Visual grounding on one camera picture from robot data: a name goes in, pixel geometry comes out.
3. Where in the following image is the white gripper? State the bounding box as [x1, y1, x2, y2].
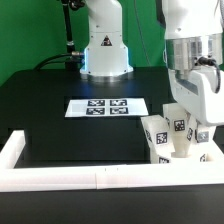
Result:
[168, 66, 224, 143]

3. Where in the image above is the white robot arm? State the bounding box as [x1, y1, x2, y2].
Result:
[80, 0, 224, 127]

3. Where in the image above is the paper sheet with markers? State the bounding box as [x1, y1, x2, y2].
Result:
[65, 98, 148, 118]

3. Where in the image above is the white U-shaped fence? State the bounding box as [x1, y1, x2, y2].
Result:
[0, 130, 224, 192]

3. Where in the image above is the grey flexible camera cable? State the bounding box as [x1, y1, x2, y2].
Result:
[198, 0, 224, 94]

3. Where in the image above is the black cable bundle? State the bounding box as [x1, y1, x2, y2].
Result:
[33, 50, 85, 71]

